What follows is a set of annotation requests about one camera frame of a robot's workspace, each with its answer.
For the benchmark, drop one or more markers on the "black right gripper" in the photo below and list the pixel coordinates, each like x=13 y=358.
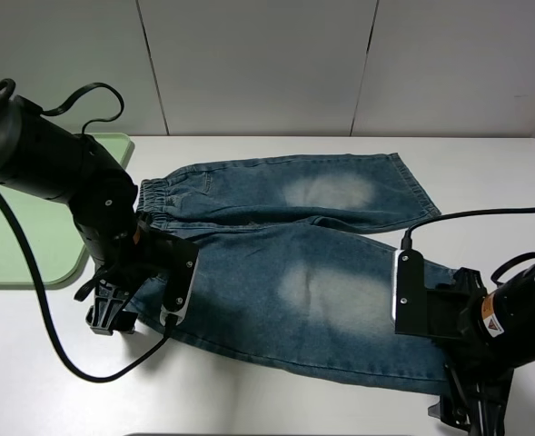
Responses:
x=478 y=392

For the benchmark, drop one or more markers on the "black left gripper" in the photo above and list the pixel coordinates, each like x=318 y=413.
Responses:
x=130 y=263

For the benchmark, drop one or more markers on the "blue children's denim shorts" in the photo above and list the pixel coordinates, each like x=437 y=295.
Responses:
x=289 y=274

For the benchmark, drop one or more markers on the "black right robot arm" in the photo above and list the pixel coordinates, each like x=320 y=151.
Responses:
x=485 y=336

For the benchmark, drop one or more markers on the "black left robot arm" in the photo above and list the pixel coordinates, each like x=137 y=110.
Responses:
x=41 y=159

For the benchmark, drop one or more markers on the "green plastic tray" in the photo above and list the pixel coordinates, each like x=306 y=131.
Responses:
x=56 y=244

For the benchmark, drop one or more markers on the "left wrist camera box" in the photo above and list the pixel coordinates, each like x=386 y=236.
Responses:
x=176 y=260

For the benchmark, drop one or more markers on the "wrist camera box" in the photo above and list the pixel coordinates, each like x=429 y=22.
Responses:
x=176 y=260
x=419 y=295

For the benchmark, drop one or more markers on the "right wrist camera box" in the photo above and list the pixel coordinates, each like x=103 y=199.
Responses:
x=419 y=295

